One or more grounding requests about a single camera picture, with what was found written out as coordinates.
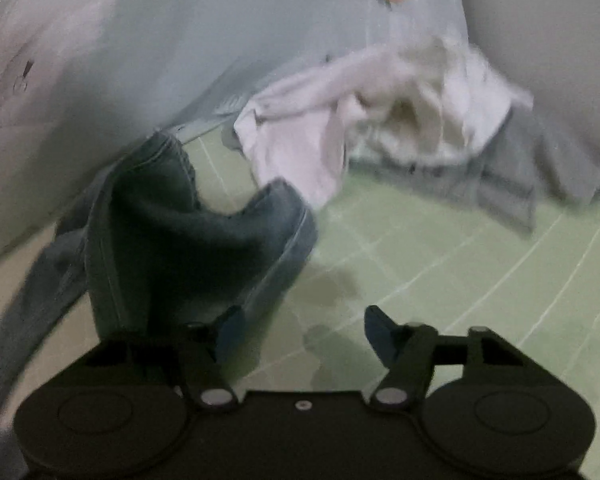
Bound grey garment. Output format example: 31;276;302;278
349;105;600;240

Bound cream garment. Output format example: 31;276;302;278
377;35;481;161

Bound green grid mat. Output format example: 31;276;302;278
0;124;600;461

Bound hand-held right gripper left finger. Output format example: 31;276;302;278
84;305;246;412

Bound pale pink white garment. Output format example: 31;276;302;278
232;35;534;209

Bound light blue carrot print sheet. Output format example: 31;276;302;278
0;0;474;273

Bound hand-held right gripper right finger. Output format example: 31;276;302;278
362;304;531;414

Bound blue denim jeans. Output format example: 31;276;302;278
0;129;319;442

